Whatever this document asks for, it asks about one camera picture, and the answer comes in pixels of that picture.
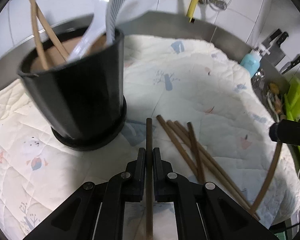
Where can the black utensil holder cup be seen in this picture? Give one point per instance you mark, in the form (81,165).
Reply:
(77,97)

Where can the cluttered metal kitchen tools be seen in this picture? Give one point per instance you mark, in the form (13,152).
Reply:
(267,92)

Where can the single brown wooden chopstick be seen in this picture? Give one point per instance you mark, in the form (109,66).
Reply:
(149,135)
(270,177)
(52,35)
(38,37)

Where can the white quilted printed mat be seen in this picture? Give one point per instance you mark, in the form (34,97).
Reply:
(202,87)

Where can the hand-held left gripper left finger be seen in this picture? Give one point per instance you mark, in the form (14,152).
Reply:
(140,175)

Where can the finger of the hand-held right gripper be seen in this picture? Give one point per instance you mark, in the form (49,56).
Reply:
(290,133)

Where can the metal wall valve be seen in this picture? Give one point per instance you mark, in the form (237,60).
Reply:
(220,3)

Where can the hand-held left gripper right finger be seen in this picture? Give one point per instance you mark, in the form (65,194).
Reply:
(158,175)

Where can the white plastic spoon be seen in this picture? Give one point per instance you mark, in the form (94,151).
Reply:
(90,37)

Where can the blue soap bottle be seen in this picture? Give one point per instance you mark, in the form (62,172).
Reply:
(251,63)

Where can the green plastic rack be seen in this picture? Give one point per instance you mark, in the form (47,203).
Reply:
(297,105)

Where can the pile of brown chopsticks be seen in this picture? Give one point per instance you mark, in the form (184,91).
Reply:
(195,150)

